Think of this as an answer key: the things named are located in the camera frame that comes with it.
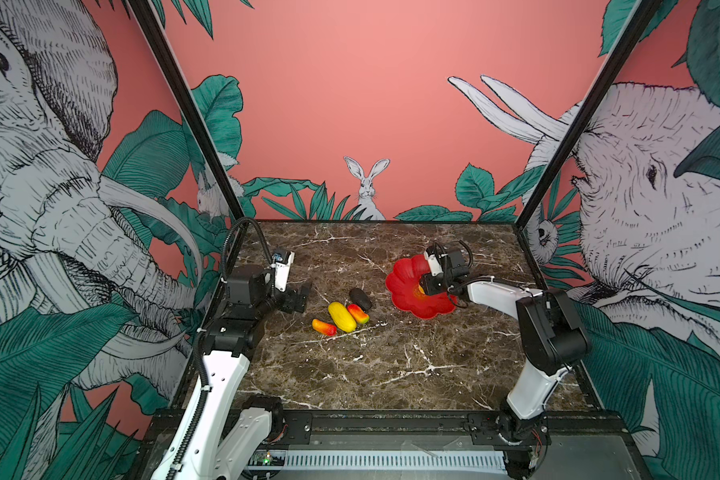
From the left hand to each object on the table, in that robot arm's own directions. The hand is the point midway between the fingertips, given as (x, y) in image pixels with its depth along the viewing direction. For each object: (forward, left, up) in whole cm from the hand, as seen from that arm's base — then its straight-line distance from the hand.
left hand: (291, 274), depth 74 cm
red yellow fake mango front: (-4, -7, -24) cm, 25 cm away
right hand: (+12, -38, -19) cm, 44 cm away
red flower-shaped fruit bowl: (+8, -33, -26) cm, 43 cm away
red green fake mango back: (+1, -16, -23) cm, 28 cm away
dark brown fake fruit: (+6, -17, -23) cm, 29 cm away
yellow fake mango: (-2, -12, -22) cm, 25 cm away
